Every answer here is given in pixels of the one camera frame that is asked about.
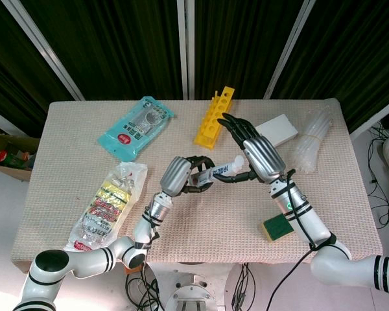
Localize teal plastic product package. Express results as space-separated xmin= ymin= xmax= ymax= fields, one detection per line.
xmin=97 ymin=96 xmax=176 ymax=162

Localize brown cardboard box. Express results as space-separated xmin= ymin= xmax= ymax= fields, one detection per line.
xmin=0 ymin=121 xmax=41 ymax=182

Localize clear plastic straws bundle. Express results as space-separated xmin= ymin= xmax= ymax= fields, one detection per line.
xmin=293 ymin=103 xmax=333 ymax=172

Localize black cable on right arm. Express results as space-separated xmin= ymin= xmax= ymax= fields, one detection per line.
xmin=267 ymin=168 xmax=336 ymax=311

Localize dark green curtain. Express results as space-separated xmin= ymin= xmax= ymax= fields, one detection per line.
xmin=0 ymin=0 xmax=389 ymax=139

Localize white toothpaste tube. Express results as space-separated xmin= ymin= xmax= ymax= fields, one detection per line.
xmin=188 ymin=155 xmax=246 ymax=189

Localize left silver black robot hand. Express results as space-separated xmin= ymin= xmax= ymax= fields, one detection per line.
xmin=159 ymin=155 xmax=217 ymax=198

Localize green and yellow sponge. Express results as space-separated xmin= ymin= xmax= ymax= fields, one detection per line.
xmin=262 ymin=213 xmax=294 ymax=244

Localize yellow test tube rack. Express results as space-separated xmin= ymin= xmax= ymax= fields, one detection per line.
xmin=193 ymin=86 xmax=236 ymax=150

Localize clear bag with yellow red print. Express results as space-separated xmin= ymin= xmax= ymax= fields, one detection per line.
xmin=63 ymin=161 xmax=149 ymax=253

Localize black floor cable tangle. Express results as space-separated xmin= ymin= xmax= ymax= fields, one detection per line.
xmin=125 ymin=262 xmax=165 ymax=311

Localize white vertical frame post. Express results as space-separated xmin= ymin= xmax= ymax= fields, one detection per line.
xmin=176 ymin=0 xmax=195 ymax=100

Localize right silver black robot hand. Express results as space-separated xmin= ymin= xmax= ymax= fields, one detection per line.
xmin=213 ymin=113 xmax=287 ymax=185

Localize black cables beside shoe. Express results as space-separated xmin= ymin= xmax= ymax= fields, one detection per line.
xmin=366 ymin=122 xmax=389 ymax=230

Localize black hanging cable bundle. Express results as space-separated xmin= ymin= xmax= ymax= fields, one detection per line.
xmin=230 ymin=262 xmax=257 ymax=311

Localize white slanted frame post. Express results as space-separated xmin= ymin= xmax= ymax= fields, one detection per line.
xmin=0 ymin=0 xmax=86 ymax=102
xmin=263 ymin=0 xmax=316 ymax=100

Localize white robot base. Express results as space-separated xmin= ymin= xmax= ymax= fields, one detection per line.
xmin=163 ymin=264 xmax=222 ymax=311

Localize white rectangular box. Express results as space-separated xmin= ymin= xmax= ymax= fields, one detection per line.
xmin=255 ymin=113 xmax=299 ymax=147

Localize beige waffle tablecloth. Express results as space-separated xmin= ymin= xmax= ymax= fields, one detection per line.
xmin=11 ymin=98 xmax=383 ymax=270

